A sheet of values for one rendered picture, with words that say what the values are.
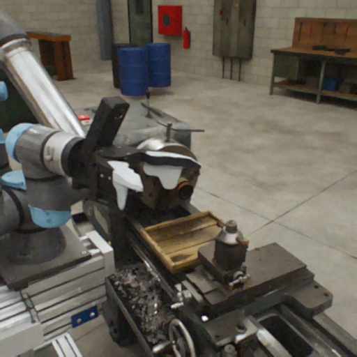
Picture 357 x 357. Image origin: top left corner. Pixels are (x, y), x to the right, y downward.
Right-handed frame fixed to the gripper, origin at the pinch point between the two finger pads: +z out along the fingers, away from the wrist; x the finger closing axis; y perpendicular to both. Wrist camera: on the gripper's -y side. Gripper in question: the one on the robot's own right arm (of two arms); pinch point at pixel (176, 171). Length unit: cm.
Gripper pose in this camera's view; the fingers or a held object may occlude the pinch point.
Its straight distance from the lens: 56.5
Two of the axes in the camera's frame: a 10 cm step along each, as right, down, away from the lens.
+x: -5.5, 2.3, -8.0
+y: -0.8, 9.4, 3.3
